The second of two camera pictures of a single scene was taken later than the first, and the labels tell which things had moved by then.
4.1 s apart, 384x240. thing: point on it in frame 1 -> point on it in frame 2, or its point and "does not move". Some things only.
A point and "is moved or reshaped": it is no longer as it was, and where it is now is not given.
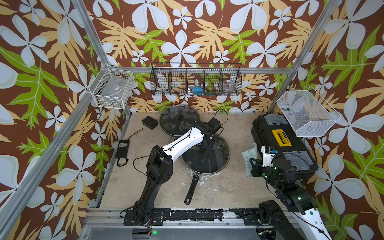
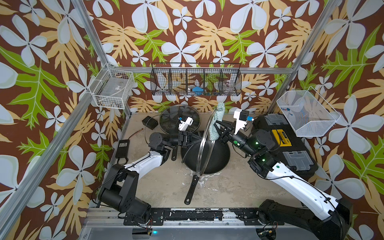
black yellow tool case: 274,130 does not move
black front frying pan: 203,159 does not move
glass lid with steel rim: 201,160 is moved or reshaped
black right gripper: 256,168 -> 225,134
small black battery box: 150,122 does not move
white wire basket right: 308,114 does not move
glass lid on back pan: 177,119 does not move
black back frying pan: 178,119 does not move
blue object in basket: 197,90 does not move
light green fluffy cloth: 252,153 is moved or reshaped
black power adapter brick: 122,149 does not move
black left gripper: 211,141 -> 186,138
